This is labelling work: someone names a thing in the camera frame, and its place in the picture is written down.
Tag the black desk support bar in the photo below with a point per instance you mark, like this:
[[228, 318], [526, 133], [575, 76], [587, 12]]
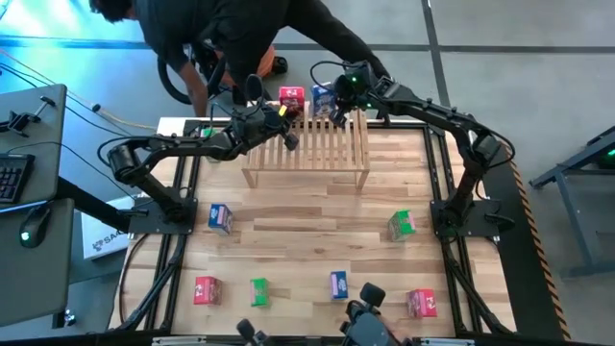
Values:
[[91, 204]]

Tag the orange and black shop vacuum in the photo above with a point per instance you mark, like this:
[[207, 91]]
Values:
[[267, 65]]

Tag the black computer keyboard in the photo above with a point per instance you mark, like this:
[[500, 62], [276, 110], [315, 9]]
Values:
[[12, 177]]

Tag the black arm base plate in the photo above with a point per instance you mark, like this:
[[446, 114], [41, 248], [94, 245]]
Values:
[[144, 223], [485, 221]]

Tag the black computer mouse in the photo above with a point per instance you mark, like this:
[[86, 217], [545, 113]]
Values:
[[34, 227]]

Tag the grey metal cart frame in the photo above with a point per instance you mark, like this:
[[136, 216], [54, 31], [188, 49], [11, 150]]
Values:
[[576, 163]]

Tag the blue Frosted Flakes cereal box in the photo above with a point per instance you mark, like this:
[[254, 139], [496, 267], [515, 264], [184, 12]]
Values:
[[322, 102], [338, 285], [221, 218]]

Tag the green Apple Jacks cereal box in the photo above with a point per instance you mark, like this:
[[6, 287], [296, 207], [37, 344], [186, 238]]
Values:
[[207, 132], [401, 225], [260, 292]]

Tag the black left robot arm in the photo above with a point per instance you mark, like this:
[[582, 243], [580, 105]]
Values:
[[144, 173]]

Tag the silver metal bracket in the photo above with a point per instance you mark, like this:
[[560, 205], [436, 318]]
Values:
[[448, 342], [179, 341]]

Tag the slatted light wooden shelf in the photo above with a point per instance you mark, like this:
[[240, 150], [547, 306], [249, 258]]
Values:
[[327, 154]]

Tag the small metal desk bracket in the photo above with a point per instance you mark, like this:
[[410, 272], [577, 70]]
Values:
[[66, 318]]

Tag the person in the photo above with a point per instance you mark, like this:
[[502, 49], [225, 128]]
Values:
[[240, 24]]

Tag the dark grey desk panel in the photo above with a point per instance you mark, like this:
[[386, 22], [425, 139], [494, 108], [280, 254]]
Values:
[[38, 279], [33, 125]]

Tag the black hazard-striped floor mat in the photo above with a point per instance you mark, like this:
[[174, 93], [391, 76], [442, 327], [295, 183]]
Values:
[[519, 283]]

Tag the red Froot Loops cereal box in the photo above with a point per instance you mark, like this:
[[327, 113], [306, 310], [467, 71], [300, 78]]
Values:
[[206, 290], [423, 303], [292, 100]]

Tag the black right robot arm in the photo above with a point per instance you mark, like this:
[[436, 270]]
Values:
[[447, 115]]

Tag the white printed cardboard box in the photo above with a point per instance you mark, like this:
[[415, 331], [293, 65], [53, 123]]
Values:
[[103, 240]]

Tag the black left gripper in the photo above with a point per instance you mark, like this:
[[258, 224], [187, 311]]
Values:
[[257, 127]]

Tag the black desk clamp mount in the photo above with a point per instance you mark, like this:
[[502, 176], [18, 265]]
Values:
[[19, 120]]

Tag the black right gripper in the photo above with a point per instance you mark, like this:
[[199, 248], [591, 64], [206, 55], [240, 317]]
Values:
[[358, 84]]

